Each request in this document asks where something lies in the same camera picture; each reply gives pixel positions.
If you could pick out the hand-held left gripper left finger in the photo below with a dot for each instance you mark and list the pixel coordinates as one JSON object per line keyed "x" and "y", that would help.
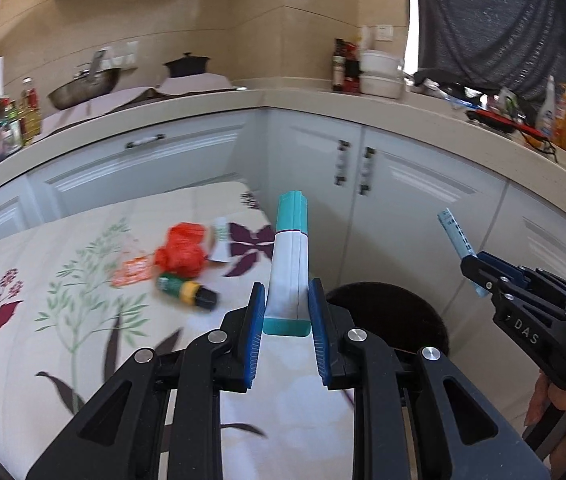
{"x": 255, "y": 335}

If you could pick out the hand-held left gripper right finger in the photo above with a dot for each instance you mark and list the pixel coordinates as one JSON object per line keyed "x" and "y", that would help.
{"x": 320, "y": 335}

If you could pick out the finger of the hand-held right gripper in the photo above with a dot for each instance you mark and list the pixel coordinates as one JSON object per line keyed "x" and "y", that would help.
{"x": 500, "y": 265}
{"x": 483, "y": 275}

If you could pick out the light blue tube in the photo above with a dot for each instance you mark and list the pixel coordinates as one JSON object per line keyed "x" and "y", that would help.
{"x": 455, "y": 232}

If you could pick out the black trash bin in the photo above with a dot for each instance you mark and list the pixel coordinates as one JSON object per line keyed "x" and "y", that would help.
{"x": 388, "y": 310}

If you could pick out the white teal tube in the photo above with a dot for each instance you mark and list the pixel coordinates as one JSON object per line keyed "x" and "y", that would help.
{"x": 288, "y": 260}

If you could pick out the green bottle yellow cap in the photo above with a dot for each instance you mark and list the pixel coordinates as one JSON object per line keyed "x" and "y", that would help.
{"x": 178, "y": 286}

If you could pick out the white small packet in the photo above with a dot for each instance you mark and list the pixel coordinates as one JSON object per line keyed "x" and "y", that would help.
{"x": 220, "y": 240}

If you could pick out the orange plastic bag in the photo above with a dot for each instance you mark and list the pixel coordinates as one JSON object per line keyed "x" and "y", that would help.
{"x": 183, "y": 252}

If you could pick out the orange printed clear wrapper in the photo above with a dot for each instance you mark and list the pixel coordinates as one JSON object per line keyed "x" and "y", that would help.
{"x": 133, "y": 270}

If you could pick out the red power strip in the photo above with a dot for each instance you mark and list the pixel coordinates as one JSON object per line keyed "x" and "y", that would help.
{"x": 493, "y": 119}

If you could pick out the orange pump bottle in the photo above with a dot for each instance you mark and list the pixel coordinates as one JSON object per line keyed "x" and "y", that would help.
{"x": 565, "y": 120}

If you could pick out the white spray bottle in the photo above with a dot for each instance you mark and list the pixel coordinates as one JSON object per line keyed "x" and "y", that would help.
{"x": 546, "y": 110}

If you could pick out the white kitchen cabinet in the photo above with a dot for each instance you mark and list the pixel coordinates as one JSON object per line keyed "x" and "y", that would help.
{"x": 163, "y": 170}

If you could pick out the white lidded container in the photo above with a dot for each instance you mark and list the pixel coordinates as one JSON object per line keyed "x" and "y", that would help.
{"x": 382, "y": 86}
{"x": 380, "y": 62}

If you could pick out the dark curtain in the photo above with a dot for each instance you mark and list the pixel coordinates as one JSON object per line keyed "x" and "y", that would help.
{"x": 503, "y": 25}

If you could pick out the red packet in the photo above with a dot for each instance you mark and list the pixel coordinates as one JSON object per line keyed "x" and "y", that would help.
{"x": 352, "y": 72}

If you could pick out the dark olive oil bottle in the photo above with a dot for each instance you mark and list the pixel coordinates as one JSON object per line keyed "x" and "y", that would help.
{"x": 338, "y": 70}

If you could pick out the beige stove cover cloth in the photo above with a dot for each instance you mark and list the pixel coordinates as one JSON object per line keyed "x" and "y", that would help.
{"x": 128, "y": 100}

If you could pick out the black lidded pot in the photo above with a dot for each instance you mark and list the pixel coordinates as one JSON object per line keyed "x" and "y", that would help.
{"x": 188, "y": 66}

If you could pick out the steel wok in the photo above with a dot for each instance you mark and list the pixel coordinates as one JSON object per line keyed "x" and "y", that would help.
{"x": 83, "y": 92}

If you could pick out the yellow cooking oil bottle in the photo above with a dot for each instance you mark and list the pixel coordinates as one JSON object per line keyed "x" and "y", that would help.
{"x": 31, "y": 120}

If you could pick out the small white wall socket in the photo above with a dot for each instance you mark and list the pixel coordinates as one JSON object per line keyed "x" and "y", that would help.
{"x": 383, "y": 33}

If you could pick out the wide white wall socket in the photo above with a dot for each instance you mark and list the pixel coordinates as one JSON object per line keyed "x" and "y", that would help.
{"x": 125, "y": 52}

